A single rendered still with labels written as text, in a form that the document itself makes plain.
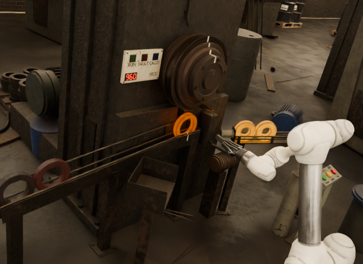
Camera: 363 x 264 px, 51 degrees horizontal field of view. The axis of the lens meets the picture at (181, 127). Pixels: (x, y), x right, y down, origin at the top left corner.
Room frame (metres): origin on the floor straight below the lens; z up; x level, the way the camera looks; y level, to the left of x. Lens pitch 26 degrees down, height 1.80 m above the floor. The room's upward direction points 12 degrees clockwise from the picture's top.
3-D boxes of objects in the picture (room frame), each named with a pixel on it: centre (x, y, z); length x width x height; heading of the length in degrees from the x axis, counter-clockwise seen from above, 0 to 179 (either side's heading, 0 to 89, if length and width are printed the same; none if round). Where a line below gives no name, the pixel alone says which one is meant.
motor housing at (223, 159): (2.37, -0.34, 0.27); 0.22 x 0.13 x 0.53; 138
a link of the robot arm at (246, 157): (2.00, -0.43, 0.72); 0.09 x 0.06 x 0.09; 139
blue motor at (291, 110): (4.17, -1.21, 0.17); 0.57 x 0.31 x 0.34; 158
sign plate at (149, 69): (2.03, 0.28, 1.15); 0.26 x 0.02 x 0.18; 138
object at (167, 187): (1.65, 0.09, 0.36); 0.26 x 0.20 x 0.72; 173
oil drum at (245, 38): (5.12, -0.52, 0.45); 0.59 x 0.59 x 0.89
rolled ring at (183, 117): (2.22, -0.02, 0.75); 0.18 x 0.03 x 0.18; 137
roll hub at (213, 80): (2.15, -0.10, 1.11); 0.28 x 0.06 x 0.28; 138
